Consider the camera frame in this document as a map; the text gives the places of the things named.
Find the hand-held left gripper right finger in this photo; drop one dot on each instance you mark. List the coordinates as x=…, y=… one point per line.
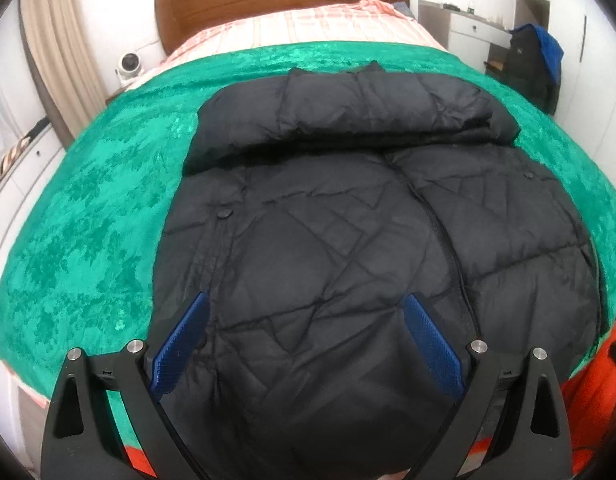
x=433, y=345

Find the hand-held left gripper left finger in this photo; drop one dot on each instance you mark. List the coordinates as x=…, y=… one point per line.
x=180, y=345

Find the black puffer jacket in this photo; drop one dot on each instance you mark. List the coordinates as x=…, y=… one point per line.
x=338, y=235

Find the person's red pants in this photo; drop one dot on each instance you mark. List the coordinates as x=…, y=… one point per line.
x=588, y=375

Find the green blanket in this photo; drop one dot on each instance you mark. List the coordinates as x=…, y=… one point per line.
x=87, y=210

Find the white drawer cabinet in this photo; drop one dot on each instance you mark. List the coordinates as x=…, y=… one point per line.
x=32, y=185

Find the striped pillow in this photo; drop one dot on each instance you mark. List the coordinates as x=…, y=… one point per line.
x=10, y=160

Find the wooden nightstand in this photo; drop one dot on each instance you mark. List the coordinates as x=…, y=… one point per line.
x=115, y=94

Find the dark cloth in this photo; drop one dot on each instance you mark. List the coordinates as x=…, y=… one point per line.
x=37, y=127

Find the wooden chair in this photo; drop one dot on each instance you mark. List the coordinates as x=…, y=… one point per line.
x=494, y=65

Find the white wardrobe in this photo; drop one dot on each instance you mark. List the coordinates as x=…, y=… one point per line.
x=598, y=85

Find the white sheer curtain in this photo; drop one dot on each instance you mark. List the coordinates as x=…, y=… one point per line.
x=12, y=85

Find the blue garment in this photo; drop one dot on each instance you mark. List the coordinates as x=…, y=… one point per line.
x=550, y=55

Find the white desk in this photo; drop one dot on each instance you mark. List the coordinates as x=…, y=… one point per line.
x=468, y=30

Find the beige curtain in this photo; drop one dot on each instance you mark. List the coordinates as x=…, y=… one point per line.
x=57, y=50

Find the small dark desk item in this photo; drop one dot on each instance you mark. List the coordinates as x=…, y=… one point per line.
x=450, y=6

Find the pink striped bedsheet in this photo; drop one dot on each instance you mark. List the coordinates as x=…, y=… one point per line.
x=313, y=25

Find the wooden headboard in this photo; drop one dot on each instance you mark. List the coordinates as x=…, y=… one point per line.
x=263, y=0

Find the white security camera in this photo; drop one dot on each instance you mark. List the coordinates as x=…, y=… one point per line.
x=130, y=65

